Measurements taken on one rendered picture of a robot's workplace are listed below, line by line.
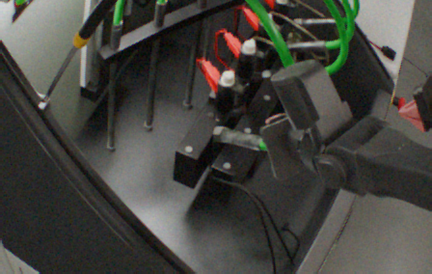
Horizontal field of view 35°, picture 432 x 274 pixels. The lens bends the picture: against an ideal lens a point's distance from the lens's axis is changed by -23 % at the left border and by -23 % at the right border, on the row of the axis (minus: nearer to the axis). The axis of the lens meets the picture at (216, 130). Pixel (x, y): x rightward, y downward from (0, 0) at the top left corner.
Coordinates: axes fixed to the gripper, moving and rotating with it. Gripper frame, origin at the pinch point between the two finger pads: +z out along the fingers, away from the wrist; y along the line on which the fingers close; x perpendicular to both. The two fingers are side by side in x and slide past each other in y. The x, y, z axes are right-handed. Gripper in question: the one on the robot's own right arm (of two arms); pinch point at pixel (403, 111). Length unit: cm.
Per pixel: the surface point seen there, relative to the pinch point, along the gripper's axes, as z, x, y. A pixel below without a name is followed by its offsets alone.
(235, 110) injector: 29.4, 7.6, 7.1
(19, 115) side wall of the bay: 18, 46, 30
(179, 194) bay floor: 50, 11, -6
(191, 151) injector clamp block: 38.2, 12.3, 3.4
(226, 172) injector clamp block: 33.8, 11.4, -1.1
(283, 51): 0.9, 17.9, 19.0
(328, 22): 25.1, -17.2, 10.3
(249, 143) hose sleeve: 15.8, 17.9, 7.3
